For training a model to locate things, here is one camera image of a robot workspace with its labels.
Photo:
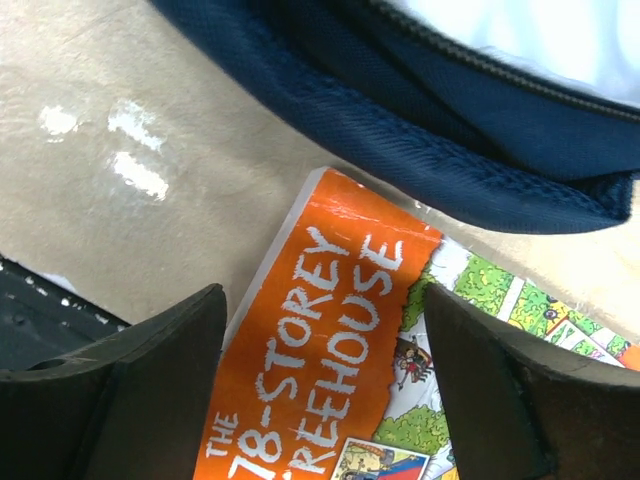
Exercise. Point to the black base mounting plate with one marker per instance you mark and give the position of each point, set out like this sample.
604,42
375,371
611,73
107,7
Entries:
42,320

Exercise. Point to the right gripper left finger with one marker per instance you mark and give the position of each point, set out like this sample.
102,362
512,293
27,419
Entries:
130,406

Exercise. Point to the orange 78-storey treehouse book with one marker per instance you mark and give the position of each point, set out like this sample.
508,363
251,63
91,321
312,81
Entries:
326,370

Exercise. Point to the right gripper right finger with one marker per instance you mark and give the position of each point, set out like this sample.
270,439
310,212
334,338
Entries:
518,407

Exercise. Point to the navy blue school backpack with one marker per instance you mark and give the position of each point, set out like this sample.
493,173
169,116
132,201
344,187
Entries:
484,142

